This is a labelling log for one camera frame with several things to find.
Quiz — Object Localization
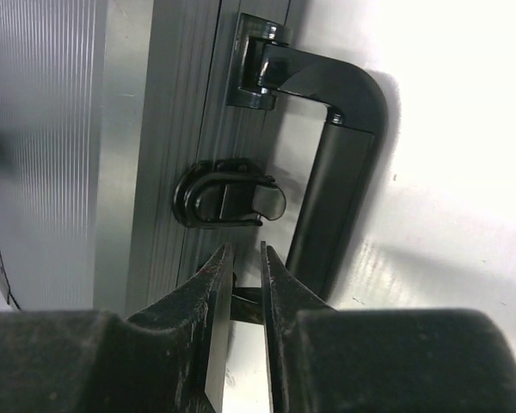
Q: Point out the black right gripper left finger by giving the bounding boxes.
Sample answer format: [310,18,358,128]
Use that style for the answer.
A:
[0,244,234,412]

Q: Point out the black poker chip case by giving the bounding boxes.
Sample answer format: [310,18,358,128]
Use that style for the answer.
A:
[0,1,388,316]

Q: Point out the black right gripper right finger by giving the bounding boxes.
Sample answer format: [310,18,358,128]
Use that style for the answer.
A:
[261,244,516,412]

